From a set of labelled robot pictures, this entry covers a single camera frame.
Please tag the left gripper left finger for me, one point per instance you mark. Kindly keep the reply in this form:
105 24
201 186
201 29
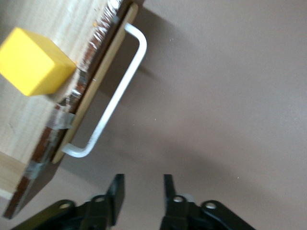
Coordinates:
96 213

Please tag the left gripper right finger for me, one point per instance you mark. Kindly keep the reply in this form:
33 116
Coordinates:
180 215

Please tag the light wooden drawer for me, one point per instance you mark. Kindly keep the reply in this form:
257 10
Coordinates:
24 119

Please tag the yellow block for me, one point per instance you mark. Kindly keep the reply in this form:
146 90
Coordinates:
31 62

